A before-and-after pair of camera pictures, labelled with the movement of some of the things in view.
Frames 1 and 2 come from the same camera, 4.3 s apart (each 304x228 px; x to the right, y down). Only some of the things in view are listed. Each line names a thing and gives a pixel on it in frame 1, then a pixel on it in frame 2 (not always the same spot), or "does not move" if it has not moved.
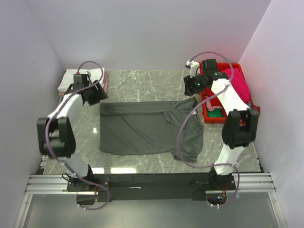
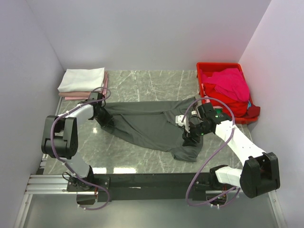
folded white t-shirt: [68, 78] does not move
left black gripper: [100, 94] to [108, 120]
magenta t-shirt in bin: [239, 82] does not move
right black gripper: [188, 82] to [188, 141]
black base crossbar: [141, 187] does not move
